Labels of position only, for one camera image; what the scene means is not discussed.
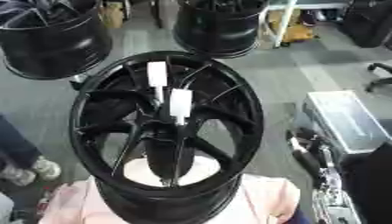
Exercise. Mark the yellow box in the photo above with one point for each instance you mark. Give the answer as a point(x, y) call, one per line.
point(298, 32)

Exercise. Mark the black office chair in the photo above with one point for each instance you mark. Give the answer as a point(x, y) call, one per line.
point(380, 78)

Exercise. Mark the white pin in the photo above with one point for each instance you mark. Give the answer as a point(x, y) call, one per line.
point(180, 102)
point(157, 73)

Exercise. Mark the black spoked wheel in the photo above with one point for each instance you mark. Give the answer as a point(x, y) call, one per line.
point(240, 116)

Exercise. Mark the white metal rack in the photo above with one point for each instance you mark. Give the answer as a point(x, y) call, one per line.
point(282, 23)

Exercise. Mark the tan cardboard box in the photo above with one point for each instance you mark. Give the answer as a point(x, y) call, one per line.
point(112, 14)

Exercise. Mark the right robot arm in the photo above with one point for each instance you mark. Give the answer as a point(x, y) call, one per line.
point(365, 186)

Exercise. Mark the clear plastic storage box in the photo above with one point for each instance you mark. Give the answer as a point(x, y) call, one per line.
point(344, 119)

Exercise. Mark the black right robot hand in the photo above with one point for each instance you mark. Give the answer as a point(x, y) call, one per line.
point(305, 151)

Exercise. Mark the black wheel rim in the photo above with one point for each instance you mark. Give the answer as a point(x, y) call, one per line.
point(51, 49)
point(219, 32)

